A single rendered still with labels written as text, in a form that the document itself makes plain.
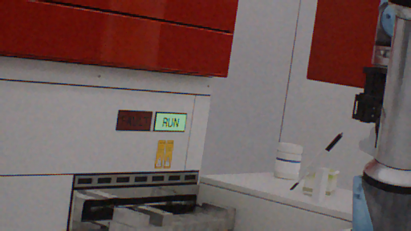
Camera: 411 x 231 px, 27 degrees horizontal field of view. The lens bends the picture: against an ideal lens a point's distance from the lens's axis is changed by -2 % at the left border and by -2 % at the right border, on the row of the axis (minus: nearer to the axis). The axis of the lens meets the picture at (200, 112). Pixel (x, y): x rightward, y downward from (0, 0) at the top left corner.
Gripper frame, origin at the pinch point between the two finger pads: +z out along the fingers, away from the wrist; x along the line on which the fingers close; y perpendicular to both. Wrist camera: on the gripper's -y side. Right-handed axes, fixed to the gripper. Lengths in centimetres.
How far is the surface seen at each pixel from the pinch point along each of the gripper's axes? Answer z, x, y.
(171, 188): 17, -3, 57
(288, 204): 15.9, -15.4, 30.5
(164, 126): 2, 2, 58
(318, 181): 8.9, -17.0, 24.3
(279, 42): -28, -268, 207
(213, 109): 14, -214, 207
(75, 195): 18, 30, 57
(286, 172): 12, -42, 49
